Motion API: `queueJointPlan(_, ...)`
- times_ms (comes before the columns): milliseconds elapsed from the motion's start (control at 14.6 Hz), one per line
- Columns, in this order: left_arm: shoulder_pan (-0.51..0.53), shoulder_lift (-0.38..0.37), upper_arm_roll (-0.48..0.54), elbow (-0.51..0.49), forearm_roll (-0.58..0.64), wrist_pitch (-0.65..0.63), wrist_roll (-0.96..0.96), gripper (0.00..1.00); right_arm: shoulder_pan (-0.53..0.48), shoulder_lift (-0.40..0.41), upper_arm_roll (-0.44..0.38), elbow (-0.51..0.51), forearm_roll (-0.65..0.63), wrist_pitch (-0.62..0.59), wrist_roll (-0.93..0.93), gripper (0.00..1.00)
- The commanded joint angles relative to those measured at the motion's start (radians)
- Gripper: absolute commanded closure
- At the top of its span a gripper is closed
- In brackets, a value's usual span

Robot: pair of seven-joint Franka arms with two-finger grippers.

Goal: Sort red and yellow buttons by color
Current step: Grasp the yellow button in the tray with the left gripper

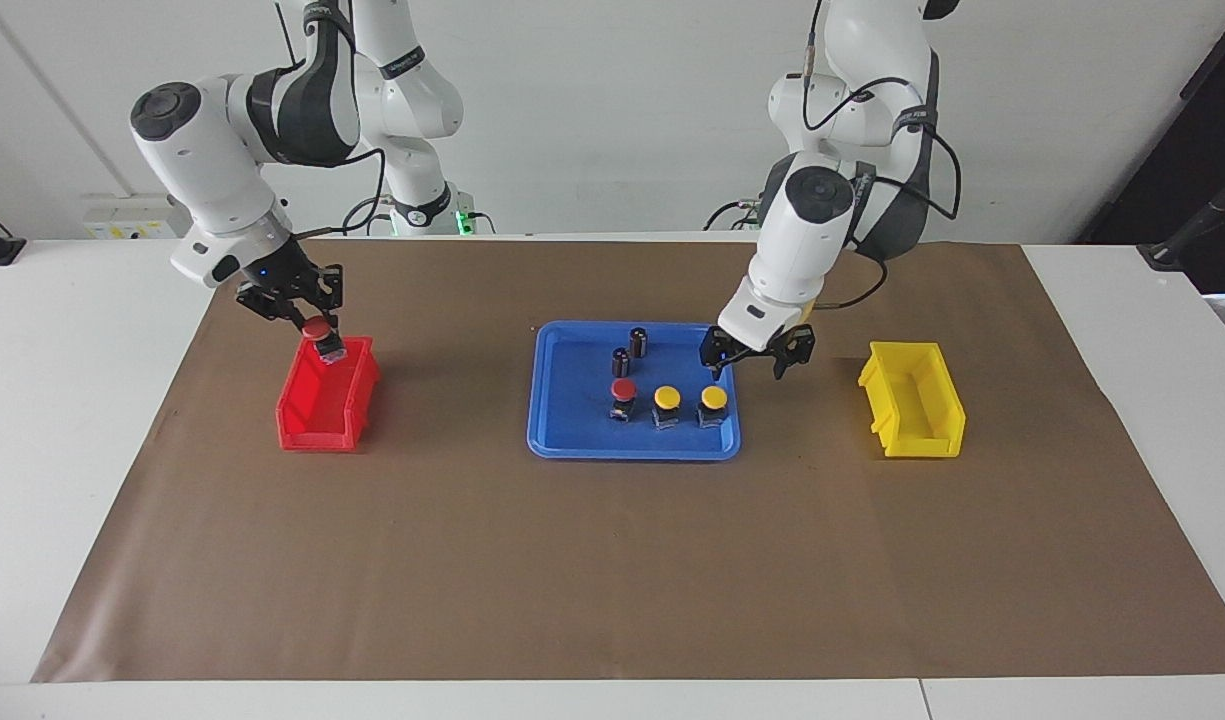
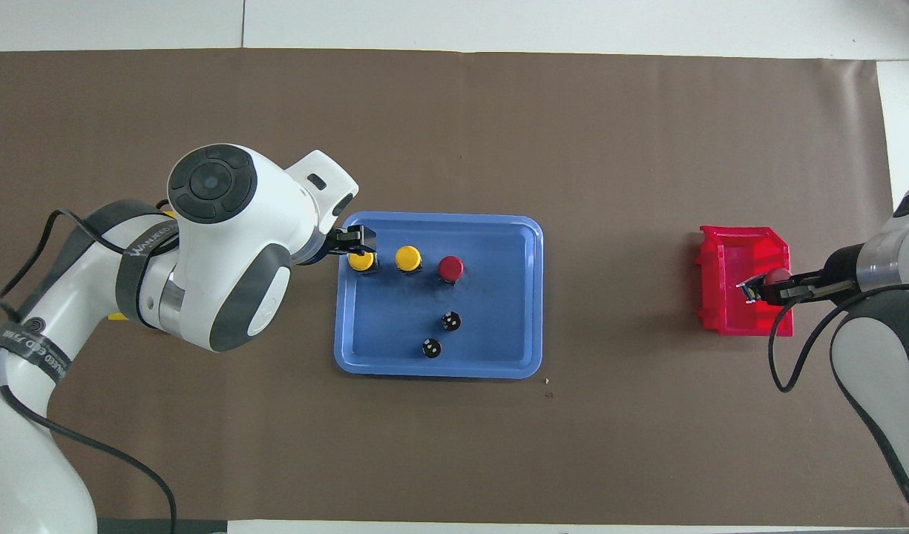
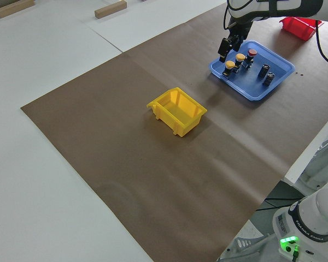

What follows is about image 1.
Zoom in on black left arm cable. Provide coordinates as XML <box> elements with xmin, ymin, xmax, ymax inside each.
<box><xmin>800</xmin><ymin>0</ymin><xmax>965</xmax><ymax>313</ymax></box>

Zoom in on red plastic bin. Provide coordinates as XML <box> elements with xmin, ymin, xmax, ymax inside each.
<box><xmin>276</xmin><ymin>335</ymin><xmax>382</xmax><ymax>453</ymax></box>

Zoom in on brown paper mat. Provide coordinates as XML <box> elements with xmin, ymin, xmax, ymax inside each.
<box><xmin>32</xmin><ymin>240</ymin><xmax>1225</xmax><ymax>684</ymax></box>

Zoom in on blue plastic tray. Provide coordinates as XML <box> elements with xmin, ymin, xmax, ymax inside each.
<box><xmin>527</xmin><ymin>320</ymin><xmax>743</xmax><ymax>462</ymax></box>

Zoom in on white power strip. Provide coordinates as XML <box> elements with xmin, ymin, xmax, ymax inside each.
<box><xmin>82</xmin><ymin>193</ymin><xmax>189</xmax><ymax>241</ymax></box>

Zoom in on black stand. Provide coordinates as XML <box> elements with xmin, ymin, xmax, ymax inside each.
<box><xmin>1137</xmin><ymin>165</ymin><xmax>1225</xmax><ymax>273</ymax></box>

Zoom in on black background cables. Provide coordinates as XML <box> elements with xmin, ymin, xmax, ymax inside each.
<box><xmin>702</xmin><ymin>197</ymin><xmax>769</xmax><ymax>233</ymax></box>

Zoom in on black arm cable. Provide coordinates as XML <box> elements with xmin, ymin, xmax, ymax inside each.
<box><xmin>290</xmin><ymin>148</ymin><xmax>389</xmax><ymax>241</ymax></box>
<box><xmin>800</xmin><ymin>0</ymin><xmax>965</xmax><ymax>313</ymax></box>

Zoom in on yellow plastic bin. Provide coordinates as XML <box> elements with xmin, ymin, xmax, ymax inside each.
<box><xmin>858</xmin><ymin>341</ymin><xmax>968</xmax><ymax>460</ymax></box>

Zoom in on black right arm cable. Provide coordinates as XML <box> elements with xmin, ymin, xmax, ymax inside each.
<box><xmin>290</xmin><ymin>148</ymin><xmax>389</xmax><ymax>241</ymax></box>

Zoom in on black panel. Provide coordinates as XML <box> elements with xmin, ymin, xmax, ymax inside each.
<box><xmin>1077</xmin><ymin>0</ymin><xmax>1225</xmax><ymax>296</ymax></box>

